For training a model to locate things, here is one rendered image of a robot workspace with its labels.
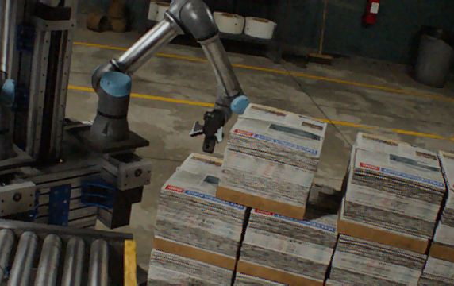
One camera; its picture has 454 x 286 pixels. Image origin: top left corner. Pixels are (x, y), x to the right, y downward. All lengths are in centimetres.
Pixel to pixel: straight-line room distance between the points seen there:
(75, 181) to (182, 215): 48
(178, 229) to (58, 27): 79
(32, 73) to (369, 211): 122
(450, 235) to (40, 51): 146
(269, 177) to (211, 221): 24
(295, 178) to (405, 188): 33
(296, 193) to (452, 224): 49
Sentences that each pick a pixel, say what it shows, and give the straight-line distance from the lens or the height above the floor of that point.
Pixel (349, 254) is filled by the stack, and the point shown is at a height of 77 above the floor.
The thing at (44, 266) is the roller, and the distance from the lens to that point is 165.
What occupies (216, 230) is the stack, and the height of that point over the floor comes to 73.
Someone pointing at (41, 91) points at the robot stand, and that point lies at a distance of 228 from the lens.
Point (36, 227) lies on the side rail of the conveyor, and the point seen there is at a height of 80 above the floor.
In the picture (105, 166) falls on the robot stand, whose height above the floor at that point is 73.
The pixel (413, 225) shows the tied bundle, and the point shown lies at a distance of 201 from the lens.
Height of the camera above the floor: 170
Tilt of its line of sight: 20 degrees down
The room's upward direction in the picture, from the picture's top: 11 degrees clockwise
